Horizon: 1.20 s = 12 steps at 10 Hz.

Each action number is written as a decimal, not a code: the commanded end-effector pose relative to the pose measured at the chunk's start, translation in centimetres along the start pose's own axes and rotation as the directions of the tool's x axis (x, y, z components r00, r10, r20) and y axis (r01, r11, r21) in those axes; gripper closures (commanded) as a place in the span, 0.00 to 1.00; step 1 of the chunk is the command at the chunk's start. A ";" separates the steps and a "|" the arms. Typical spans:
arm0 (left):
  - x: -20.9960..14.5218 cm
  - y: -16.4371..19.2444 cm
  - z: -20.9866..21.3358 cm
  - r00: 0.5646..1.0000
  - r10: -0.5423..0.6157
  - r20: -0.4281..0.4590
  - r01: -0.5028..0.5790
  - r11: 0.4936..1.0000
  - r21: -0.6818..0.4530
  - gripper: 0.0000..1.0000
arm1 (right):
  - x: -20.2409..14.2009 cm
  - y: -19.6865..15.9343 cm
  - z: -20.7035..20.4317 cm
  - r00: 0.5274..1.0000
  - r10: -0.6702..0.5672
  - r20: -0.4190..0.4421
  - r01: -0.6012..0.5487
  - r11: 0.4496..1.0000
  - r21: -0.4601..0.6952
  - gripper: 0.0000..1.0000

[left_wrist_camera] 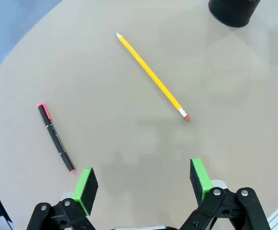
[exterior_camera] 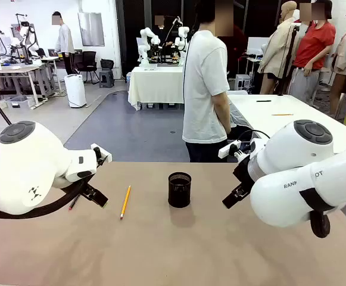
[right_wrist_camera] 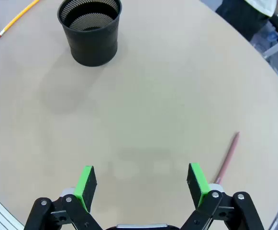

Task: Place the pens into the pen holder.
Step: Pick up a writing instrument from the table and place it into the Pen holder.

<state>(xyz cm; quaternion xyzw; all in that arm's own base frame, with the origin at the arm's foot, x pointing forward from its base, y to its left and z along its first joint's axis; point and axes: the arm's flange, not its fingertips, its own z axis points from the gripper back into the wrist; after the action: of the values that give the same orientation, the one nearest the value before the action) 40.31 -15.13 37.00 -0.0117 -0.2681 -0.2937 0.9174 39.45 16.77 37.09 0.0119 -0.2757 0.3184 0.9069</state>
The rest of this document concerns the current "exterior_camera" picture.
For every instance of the black pen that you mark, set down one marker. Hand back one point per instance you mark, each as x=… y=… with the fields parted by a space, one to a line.
x=263 y=101

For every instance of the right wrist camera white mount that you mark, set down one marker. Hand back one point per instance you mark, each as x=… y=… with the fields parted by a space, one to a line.
x=229 y=149

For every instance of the black bag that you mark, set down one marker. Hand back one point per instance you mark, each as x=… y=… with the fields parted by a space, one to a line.
x=107 y=64

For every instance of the white air purifier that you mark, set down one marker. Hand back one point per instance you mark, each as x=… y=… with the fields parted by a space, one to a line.
x=76 y=90

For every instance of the mannequin in dark red top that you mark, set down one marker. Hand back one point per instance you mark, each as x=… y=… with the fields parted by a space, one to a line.
x=239 y=41

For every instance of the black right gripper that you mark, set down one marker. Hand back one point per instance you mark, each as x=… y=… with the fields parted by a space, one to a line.
x=243 y=174

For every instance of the grey plastic stool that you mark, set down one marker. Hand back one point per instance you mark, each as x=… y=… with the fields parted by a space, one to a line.
x=106 y=79

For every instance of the dark red pen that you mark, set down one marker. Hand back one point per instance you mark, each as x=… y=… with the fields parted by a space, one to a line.
x=73 y=203

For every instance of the yellow pencil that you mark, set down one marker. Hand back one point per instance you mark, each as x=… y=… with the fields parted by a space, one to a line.
x=282 y=114
x=125 y=202

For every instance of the person's right forearm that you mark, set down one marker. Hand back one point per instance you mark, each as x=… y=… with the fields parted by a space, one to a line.
x=222 y=113

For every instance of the table with white cloth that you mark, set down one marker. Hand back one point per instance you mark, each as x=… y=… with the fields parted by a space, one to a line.
x=156 y=86

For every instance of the person in light grey top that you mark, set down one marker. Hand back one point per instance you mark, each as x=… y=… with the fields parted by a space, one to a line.
x=64 y=44

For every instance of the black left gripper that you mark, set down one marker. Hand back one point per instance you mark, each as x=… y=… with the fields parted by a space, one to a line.
x=91 y=178

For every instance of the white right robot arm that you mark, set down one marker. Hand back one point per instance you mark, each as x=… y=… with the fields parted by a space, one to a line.
x=297 y=167

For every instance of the clear plastic storage bin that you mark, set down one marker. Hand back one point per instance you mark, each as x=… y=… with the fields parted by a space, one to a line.
x=19 y=102

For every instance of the grey wall board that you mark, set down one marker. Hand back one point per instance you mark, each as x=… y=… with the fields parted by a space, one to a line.
x=91 y=29

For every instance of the grey metal box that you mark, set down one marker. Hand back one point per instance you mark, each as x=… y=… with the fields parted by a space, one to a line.
x=243 y=82

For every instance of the wooden top desk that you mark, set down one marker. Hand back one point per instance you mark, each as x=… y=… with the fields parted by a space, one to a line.
x=12 y=71

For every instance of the person in red shirt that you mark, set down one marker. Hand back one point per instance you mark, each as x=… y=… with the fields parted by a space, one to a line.
x=312 y=50

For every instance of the person in white t-shirt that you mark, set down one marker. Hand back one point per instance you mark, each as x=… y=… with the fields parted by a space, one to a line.
x=204 y=89

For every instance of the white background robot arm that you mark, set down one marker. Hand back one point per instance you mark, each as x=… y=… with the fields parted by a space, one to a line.
x=181 y=40
x=147 y=41

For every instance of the person in dark clothes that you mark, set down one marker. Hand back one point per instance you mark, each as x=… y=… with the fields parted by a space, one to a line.
x=160 y=21

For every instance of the black office chair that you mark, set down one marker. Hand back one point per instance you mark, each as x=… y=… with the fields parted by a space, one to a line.
x=87 y=64

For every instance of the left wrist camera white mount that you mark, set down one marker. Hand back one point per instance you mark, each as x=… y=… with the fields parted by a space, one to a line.
x=102 y=152

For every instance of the tall tripod stand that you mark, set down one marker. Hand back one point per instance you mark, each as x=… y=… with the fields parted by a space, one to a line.
x=289 y=59

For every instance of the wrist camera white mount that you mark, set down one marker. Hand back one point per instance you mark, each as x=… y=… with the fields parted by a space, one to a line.
x=229 y=149
x=102 y=152

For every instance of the mannequin in beige coat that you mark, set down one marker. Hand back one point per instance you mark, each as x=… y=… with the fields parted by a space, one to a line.
x=275 y=50

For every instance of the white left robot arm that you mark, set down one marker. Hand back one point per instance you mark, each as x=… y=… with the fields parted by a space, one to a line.
x=26 y=167

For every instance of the black mesh pen holder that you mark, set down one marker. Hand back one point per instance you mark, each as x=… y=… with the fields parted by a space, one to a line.
x=179 y=190

